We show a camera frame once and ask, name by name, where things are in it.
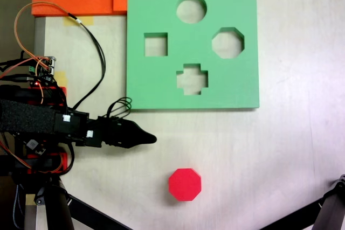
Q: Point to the red octagonal pillar block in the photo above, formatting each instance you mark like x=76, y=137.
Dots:
x=185, y=184

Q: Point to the green shape sorter board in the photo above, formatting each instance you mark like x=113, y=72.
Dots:
x=151, y=84

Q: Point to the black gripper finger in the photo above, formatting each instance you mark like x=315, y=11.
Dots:
x=143, y=136
x=132, y=143

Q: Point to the small yellow tape piece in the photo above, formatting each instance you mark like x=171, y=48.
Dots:
x=61, y=77
x=29, y=200

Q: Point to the black driver circuit board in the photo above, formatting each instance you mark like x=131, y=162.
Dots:
x=33, y=143

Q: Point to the red arm base plate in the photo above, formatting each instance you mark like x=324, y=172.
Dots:
x=63, y=91

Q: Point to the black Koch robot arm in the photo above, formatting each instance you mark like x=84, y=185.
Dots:
x=27, y=117

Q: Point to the wide yellow tape piece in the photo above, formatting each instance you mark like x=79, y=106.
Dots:
x=86, y=20

